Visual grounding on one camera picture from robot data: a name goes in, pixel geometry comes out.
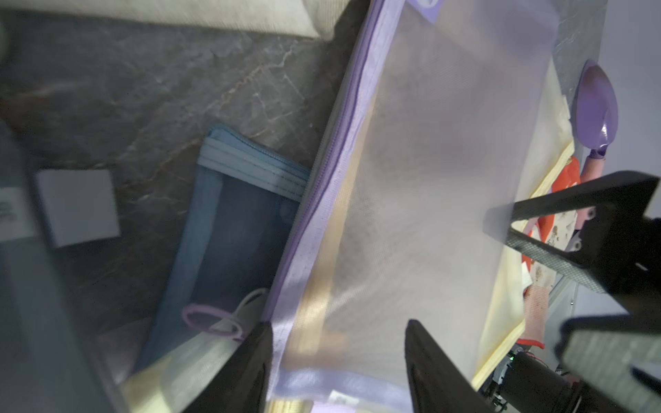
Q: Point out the blue grey mesh pouch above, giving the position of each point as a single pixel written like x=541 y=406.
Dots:
x=242 y=210

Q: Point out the red patterned garden glove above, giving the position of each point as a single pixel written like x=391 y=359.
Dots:
x=556 y=231

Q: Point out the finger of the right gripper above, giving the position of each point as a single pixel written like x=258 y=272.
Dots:
x=578 y=227
x=619 y=356

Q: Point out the cream canvas tote bag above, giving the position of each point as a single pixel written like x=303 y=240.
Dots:
x=310 y=19

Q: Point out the yellow mesh pouch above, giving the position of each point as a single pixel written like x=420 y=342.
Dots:
x=550 y=149

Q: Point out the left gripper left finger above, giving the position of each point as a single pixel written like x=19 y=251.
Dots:
x=242 y=384

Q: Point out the purple mesh pouch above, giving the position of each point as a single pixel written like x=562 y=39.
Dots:
x=410 y=200

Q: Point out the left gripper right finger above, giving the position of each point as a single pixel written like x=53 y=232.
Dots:
x=436 y=385

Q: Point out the grey mesh pouch by bag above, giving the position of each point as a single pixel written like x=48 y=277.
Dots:
x=47 y=363

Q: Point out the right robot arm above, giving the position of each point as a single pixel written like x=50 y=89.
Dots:
x=530 y=387

